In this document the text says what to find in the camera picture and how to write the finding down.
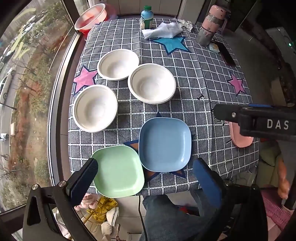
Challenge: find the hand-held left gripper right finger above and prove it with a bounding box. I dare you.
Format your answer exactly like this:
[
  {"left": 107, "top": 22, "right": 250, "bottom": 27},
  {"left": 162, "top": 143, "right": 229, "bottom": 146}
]
[{"left": 193, "top": 158, "right": 270, "bottom": 241}]

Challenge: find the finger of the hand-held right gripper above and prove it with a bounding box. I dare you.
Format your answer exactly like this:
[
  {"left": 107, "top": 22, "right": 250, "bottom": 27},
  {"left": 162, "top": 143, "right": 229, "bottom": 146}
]
[
  {"left": 248, "top": 104, "right": 277, "bottom": 109},
  {"left": 213, "top": 103, "right": 242, "bottom": 124}
]

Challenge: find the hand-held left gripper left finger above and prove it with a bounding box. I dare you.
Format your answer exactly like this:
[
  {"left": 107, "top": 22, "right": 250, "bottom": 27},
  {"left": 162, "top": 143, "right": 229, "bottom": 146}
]
[{"left": 22, "top": 158, "right": 99, "bottom": 241}]

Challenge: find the pink square plate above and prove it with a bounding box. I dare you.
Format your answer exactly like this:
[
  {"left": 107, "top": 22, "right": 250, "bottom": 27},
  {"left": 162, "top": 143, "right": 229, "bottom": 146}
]
[{"left": 228, "top": 122, "right": 254, "bottom": 148}]

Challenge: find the green square plate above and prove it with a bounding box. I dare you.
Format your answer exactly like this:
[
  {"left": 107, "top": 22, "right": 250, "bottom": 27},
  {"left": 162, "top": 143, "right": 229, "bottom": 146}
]
[{"left": 91, "top": 145, "right": 145, "bottom": 198}]

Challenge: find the blue square plate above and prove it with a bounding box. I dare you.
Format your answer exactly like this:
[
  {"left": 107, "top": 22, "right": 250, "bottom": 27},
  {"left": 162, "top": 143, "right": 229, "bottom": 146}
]
[{"left": 138, "top": 117, "right": 192, "bottom": 173}]

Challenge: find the white paper bowl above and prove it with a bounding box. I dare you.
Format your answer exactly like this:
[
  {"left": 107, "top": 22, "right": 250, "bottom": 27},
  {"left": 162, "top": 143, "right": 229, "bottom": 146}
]
[
  {"left": 97, "top": 49, "right": 140, "bottom": 81},
  {"left": 72, "top": 85, "right": 119, "bottom": 133},
  {"left": 128, "top": 63, "right": 176, "bottom": 105}
]

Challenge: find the person's right forearm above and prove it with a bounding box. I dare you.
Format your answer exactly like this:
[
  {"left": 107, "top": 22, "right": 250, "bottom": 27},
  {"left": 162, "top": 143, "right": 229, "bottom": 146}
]
[{"left": 277, "top": 159, "right": 290, "bottom": 200}]

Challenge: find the green cushion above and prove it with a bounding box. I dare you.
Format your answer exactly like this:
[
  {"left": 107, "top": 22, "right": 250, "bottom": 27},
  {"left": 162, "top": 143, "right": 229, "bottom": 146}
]
[{"left": 259, "top": 141, "right": 284, "bottom": 186}]

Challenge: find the plush toy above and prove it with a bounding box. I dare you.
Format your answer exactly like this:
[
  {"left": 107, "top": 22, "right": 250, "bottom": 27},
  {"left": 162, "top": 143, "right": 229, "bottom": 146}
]
[{"left": 77, "top": 193, "right": 121, "bottom": 239}]

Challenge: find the grey checkered star tablecloth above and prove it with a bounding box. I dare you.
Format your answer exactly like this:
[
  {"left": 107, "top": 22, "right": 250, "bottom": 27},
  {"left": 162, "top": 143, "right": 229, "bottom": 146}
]
[{"left": 68, "top": 17, "right": 259, "bottom": 194}]

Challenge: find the person's leg in jeans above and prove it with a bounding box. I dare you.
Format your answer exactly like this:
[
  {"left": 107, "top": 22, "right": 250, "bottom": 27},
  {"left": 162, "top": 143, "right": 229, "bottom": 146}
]
[{"left": 139, "top": 185, "right": 232, "bottom": 241}]

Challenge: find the white appliance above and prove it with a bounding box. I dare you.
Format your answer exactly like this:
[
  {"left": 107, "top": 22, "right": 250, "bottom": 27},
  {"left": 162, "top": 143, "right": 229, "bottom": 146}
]
[{"left": 266, "top": 27, "right": 296, "bottom": 50}]

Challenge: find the pink knit cloth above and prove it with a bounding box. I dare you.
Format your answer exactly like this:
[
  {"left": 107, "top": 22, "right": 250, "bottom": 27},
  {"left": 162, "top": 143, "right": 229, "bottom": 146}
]
[{"left": 261, "top": 190, "right": 293, "bottom": 223}]

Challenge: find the pink grey thermos bottle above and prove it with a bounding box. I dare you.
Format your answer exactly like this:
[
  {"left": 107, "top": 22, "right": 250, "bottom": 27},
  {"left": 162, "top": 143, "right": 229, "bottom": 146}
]
[{"left": 196, "top": 5, "right": 228, "bottom": 47}]

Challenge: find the crumpled white tissue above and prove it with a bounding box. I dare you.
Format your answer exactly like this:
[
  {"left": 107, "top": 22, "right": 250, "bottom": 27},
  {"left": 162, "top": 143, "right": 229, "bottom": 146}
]
[{"left": 177, "top": 19, "right": 193, "bottom": 32}]

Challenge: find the white cloth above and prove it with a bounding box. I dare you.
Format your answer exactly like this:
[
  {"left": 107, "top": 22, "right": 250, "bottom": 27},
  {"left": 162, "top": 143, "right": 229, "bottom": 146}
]
[{"left": 141, "top": 22, "right": 183, "bottom": 39}]

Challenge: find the green cap plastic bottle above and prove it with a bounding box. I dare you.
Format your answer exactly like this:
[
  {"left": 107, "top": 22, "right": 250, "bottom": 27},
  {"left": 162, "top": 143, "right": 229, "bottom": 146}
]
[{"left": 140, "top": 5, "right": 154, "bottom": 30}]

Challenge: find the red plastic basin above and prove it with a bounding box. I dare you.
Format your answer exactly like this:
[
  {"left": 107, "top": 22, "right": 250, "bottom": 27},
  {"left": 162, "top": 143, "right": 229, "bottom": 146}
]
[{"left": 77, "top": 5, "right": 117, "bottom": 36}]

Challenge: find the pink plastic basin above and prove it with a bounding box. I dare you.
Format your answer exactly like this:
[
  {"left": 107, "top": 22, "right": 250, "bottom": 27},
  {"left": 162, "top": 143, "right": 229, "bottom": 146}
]
[{"left": 74, "top": 3, "right": 108, "bottom": 32}]

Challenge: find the black cable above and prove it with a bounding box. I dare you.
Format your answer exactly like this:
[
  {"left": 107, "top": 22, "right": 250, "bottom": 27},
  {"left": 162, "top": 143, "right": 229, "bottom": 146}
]
[{"left": 138, "top": 195, "right": 148, "bottom": 241}]

